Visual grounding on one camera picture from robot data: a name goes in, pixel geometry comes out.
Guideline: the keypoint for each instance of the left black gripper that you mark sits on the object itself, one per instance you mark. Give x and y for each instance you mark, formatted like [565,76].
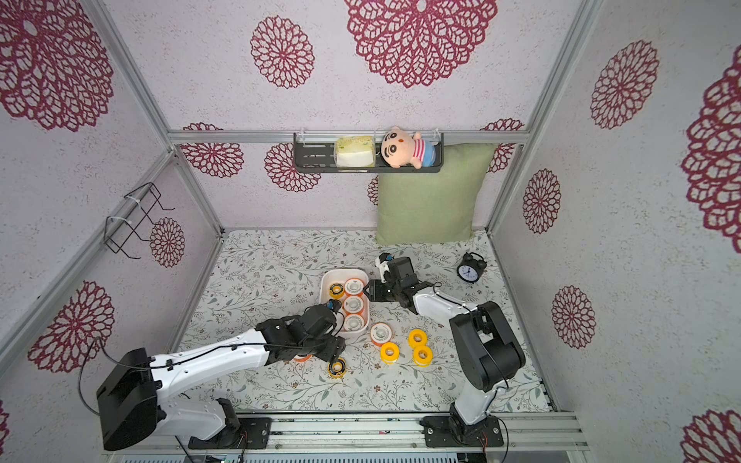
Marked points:
[334,349]

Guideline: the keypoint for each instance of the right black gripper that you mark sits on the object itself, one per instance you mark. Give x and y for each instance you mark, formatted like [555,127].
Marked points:
[377,290]

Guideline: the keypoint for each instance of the black yellow tape roll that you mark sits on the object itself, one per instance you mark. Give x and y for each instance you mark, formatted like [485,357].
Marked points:
[337,369]
[336,291]

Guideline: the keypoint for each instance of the white plastic storage box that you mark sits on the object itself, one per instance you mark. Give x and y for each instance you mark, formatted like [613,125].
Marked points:
[340,276]

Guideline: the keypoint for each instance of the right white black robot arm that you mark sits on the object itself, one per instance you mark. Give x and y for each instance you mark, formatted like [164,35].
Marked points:
[488,351]

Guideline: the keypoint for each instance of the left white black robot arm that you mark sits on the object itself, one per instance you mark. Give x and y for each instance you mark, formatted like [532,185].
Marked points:
[142,396]

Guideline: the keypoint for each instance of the yellow tape roll top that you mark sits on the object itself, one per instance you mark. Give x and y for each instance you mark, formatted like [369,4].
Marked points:
[417,338]

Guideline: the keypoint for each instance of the yellow tape roll right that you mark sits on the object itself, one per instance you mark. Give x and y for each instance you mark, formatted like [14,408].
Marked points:
[422,356]

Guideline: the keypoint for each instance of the black alarm clock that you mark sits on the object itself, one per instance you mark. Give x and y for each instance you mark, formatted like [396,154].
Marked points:
[471,267]

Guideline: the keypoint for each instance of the green pillow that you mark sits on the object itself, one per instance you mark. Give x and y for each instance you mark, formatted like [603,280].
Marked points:
[433,208]

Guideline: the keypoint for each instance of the plush doll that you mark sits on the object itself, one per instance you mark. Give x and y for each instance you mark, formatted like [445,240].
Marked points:
[401,148]

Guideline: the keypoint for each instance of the yellow green sponge pack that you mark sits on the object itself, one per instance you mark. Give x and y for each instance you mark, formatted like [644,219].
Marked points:
[355,152]

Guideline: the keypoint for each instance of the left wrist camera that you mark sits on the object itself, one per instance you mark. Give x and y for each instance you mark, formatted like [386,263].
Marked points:
[316,321]

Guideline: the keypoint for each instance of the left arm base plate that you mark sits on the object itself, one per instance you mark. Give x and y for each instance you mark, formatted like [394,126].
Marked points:
[239,433]

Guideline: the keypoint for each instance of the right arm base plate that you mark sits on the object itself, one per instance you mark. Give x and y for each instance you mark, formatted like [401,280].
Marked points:
[451,432]

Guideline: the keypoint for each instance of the black wall shelf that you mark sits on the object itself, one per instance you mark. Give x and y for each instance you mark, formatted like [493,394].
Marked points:
[313,157]

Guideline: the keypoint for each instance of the black wire wall rack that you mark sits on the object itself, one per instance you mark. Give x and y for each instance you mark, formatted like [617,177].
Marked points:
[119,230]

